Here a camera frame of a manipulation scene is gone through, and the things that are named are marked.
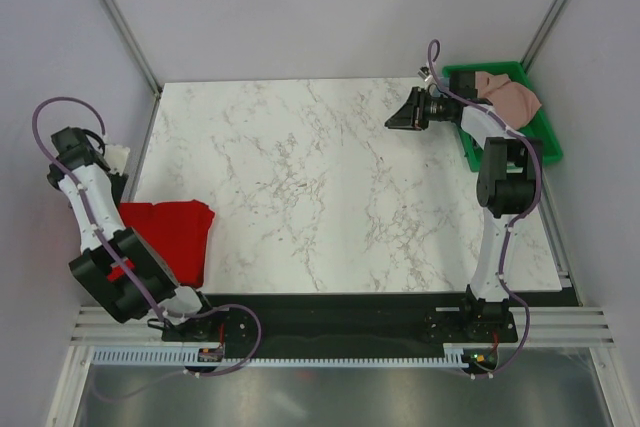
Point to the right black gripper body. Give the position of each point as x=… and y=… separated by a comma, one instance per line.
x=432, y=109

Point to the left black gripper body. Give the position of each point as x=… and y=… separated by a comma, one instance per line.
x=118, y=182

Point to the red t-shirt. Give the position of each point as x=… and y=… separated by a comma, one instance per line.
x=178, y=231

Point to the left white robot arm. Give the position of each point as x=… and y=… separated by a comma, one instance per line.
x=120, y=270

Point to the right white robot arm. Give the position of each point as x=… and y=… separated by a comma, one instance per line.
x=508, y=188

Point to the pink t-shirt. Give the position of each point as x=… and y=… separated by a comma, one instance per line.
x=516, y=104

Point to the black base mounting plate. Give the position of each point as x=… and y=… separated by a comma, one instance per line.
x=432, y=317

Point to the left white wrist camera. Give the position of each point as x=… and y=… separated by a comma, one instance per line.
x=116, y=158

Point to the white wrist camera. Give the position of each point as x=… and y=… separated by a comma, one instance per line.
x=116, y=158
x=427, y=77

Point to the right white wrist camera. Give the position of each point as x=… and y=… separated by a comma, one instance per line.
x=427, y=77

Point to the aluminium frame rail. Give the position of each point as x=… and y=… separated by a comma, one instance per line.
x=542, y=326

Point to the grey slotted cable duct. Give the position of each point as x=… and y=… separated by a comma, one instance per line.
x=195, y=357

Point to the left aluminium corner post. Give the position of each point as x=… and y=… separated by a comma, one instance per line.
x=127, y=37

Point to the aluminium corner post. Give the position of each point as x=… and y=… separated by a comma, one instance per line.
x=543, y=32
x=127, y=37

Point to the right aluminium corner post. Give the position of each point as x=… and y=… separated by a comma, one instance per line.
x=543, y=32

